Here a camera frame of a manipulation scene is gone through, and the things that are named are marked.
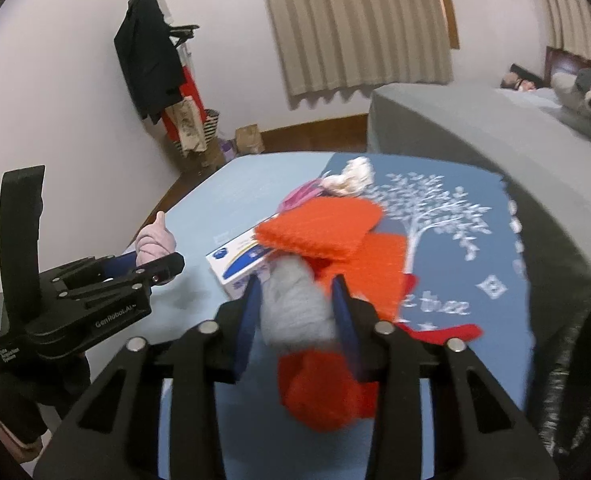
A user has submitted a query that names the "striped bag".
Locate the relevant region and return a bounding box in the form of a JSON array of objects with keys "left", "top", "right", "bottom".
[{"left": 202, "top": 108, "right": 222, "bottom": 155}]

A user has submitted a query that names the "white and blue tissue box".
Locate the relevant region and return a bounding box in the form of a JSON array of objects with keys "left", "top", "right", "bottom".
[{"left": 206, "top": 225, "right": 277, "bottom": 302}]

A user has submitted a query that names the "black item on bed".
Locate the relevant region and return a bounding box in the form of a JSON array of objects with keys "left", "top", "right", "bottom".
[{"left": 499, "top": 62, "right": 545, "bottom": 94}]

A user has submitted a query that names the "folded grey duvet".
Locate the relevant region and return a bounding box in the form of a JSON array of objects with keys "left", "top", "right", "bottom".
[{"left": 549, "top": 70, "right": 591, "bottom": 133}]

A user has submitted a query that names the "white tissue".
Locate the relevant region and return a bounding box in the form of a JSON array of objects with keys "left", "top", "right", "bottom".
[{"left": 322, "top": 156, "right": 376, "bottom": 197}]

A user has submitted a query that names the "wide beige curtain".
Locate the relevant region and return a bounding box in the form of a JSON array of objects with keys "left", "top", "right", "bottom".
[{"left": 257, "top": 0, "right": 455, "bottom": 100}]

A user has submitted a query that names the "brown paper bag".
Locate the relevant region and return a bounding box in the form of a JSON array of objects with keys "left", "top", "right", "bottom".
[{"left": 234, "top": 124, "right": 266, "bottom": 157}]

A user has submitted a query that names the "orange foam mesh sheet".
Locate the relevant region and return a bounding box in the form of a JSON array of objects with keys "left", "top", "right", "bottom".
[
  {"left": 254, "top": 196, "right": 385, "bottom": 262},
  {"left": 318, "top": 232, "right": 410, "bottom": 322}
]

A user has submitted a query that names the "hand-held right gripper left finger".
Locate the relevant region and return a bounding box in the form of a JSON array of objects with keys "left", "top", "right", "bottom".
[{"left": 33, "top": 275, "right": 264, "bottom": 480}]

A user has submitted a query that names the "beige printed paper bag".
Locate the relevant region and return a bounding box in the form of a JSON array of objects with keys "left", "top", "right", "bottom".
[{"left": 167, "top": 96, "right": 210, "bottom": 157}]

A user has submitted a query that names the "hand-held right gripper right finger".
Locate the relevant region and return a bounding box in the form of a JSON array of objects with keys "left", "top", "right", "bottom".
[{"left": 330, "top": 275, "right": 559, "bottom": 480}]

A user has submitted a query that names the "black coat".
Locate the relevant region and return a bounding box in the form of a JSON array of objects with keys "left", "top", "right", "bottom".
[{"left": 114, "top": 0, "right": 187, "bottom": 125}]

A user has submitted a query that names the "blue tree-print cloth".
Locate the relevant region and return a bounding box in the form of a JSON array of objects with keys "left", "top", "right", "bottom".
[{"left": 276, "top": 152, "right": 537, "bottom": 413}]

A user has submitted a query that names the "bin with black bag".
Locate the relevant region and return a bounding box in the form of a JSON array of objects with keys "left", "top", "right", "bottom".
[{"left": 523, "top": 282, "right": 591, "bottom": 480}]

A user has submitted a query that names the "red bag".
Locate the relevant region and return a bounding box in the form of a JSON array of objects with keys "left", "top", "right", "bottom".
[{"left": 162, "top": 66, "right": 207, "bottom": 142}]

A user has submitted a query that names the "bed with grey sheet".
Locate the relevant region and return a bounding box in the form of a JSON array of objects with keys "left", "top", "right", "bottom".
[{"left": 367, "top": 81, "right": 591, "bottom": 306}]

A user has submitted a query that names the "grey cloth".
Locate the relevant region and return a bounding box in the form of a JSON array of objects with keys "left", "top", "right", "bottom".
[{"left": 260, "top": 254, "right": 337, "bottom": 357}]

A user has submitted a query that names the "light blue tablecloth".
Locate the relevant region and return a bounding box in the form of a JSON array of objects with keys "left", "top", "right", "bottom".
[{"left": 124, "top": 151, "right": 526, "bottom": 480}]

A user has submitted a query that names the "pale pink glove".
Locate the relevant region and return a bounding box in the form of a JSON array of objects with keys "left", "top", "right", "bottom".
[{"left": 134, "top": 211, "right": 177, "bottom": 287}]

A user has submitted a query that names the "white lace cloth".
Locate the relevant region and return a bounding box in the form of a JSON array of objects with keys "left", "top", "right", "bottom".
[{"left": 506, "top": 199, "right": 528, "bottom": 281}]

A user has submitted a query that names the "wooden window frame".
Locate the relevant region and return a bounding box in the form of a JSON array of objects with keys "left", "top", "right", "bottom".
[{"left": 429, "top": 0, "right": 461, "bottom": 51}]

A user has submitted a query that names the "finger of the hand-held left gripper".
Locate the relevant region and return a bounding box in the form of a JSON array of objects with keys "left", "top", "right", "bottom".
[
  {"left": 40, "top": 254, "right": 142, "bottom": 287},
  {"left": 60, "top": 252, "right": 186, "bottom": 306}
]

